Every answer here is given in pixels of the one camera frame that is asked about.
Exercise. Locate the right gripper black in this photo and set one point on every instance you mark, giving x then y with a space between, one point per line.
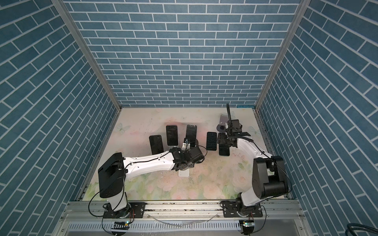
221 137

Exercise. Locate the black phone teal edge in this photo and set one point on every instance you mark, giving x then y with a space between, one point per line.
224 150

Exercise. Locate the black phone cracked screen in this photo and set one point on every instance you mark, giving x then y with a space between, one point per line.
211 141

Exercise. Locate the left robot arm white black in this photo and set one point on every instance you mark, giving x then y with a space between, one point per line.
112 175

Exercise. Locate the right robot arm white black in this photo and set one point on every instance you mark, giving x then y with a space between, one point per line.
269 178

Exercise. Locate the black phone on round stand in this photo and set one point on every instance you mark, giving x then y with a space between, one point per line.
190 138

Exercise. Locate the white stand front middle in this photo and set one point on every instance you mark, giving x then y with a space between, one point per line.
184 173

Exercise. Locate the black phone pink edge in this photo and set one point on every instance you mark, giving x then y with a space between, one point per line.
172 135

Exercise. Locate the black phone far left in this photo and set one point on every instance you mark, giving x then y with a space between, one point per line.
156 144

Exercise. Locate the right controller board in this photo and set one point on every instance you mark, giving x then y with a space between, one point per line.
247 227

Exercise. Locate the controller board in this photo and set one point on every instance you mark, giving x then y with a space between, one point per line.
247 227
119 228

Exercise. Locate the left controller board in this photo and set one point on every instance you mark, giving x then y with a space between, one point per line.
119 228

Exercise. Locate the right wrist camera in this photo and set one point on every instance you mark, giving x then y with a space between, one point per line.
234 126

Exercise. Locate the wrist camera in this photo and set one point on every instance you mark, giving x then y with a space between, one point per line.
234 126
186 144

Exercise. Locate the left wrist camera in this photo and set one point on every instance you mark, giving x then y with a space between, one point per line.
186 144

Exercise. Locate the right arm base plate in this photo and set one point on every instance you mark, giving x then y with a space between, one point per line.
229 209

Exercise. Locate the white vented cable duct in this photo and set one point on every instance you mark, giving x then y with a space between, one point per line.
155 226

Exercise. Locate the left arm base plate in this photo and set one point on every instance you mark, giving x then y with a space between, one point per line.
132 211

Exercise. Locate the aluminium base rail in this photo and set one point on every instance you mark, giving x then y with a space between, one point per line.
280 218

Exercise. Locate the right aluminium corner post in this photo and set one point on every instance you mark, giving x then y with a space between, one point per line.
299 14

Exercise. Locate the aluminium corner post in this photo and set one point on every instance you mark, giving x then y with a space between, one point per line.
75 32
299 14

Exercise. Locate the left aluminium corner post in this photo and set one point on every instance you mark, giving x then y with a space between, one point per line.
75 32

